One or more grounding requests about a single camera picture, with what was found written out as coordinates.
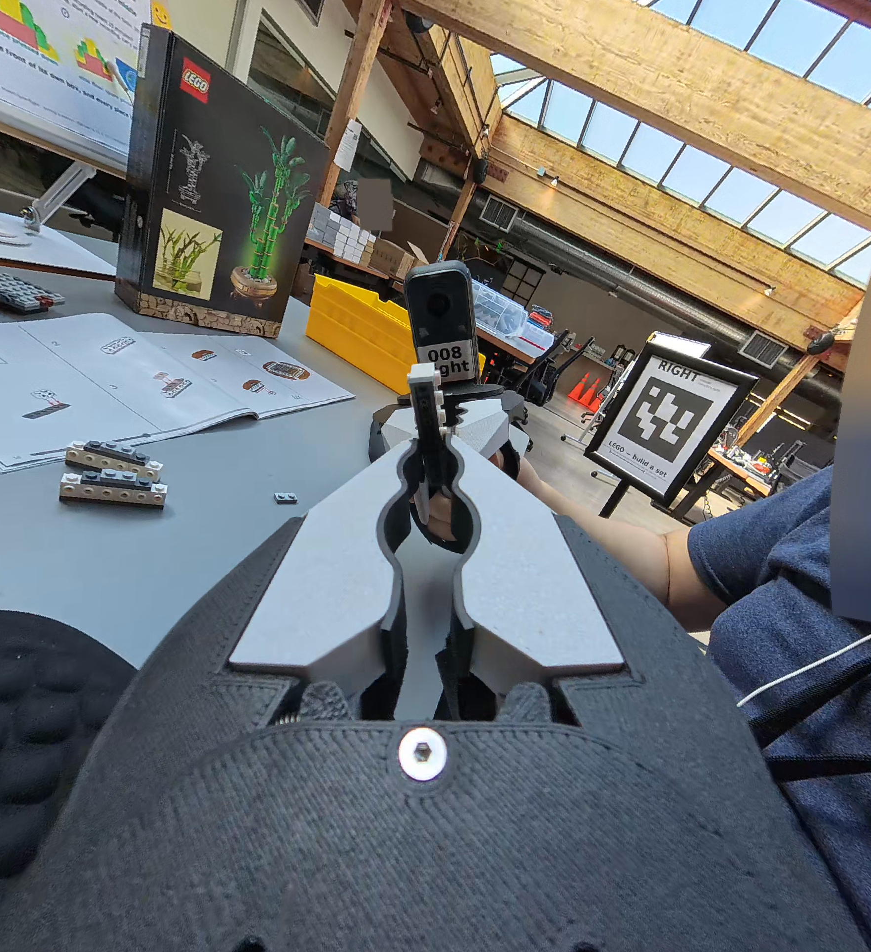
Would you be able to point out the wooden post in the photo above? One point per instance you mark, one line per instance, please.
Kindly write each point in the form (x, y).
(357, 74)

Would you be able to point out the black lego set box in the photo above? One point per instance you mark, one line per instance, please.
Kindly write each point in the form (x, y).
(219, 201)

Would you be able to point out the tan and black lego assembly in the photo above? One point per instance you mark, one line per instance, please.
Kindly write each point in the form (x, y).
(112, 459)
(112, 492)

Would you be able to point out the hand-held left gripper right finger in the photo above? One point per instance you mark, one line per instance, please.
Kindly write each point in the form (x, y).
(532, 587)

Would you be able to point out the clear plastic organizer boxes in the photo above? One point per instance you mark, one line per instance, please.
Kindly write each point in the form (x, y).
(509, 312)

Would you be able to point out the yellow plastic bin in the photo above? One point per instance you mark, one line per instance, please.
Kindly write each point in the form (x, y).
(353, 327)

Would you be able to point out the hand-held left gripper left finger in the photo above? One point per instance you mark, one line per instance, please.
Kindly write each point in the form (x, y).
(316, 587)

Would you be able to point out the black framed marker sign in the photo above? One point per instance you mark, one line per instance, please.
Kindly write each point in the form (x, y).
(666, 416)

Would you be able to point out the black office chair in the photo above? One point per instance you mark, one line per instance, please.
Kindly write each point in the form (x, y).
(554, 364)

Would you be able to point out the grey ventilation duct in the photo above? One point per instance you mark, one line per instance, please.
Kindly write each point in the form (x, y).
(628, 275)

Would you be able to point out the black and white lego assembly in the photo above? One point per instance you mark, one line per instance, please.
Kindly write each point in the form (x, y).
(431, 439)

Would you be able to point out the grey lego plate assembly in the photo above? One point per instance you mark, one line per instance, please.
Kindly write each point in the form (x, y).
(4, 286)

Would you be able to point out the person's right hand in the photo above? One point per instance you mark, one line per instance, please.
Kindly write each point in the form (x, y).
(443, 520)

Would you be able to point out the monitor with building instructions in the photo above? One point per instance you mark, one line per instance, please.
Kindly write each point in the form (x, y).
(34, 74)

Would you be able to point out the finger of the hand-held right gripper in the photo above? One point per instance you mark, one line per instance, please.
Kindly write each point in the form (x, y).
(483, 428)
(399, 428)

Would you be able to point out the white instruction booklet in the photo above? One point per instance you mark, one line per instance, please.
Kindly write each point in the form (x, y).
(145, 372)

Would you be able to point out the cardboard box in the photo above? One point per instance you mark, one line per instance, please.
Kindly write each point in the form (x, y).
(390, 259)

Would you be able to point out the white monitor stand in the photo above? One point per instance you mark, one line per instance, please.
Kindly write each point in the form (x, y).
(56, 193)

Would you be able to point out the skylight window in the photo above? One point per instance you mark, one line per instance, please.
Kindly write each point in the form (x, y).
(703, 156)

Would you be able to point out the black padded cushion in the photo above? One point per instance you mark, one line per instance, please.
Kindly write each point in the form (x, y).
(26, 744)

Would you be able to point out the orange traffic cone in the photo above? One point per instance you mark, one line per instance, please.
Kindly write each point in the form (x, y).
(594, 392)
(579, 390)

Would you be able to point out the person's right forearm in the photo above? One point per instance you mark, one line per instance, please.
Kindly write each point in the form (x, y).
(628, 543)

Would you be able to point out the paper note on post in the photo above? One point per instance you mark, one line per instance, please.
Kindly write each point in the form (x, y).
(347, 145)

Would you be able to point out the wooden workbench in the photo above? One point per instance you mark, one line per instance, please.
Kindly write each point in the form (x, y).
(736, 465)

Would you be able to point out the metal vent grille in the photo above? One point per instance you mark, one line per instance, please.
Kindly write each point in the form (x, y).
(498, 213)

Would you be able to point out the stack of white boxes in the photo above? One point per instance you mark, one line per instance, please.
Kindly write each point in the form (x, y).
(338, 230)

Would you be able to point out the person's navy shirt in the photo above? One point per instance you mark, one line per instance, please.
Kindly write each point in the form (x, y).
(814, 706)

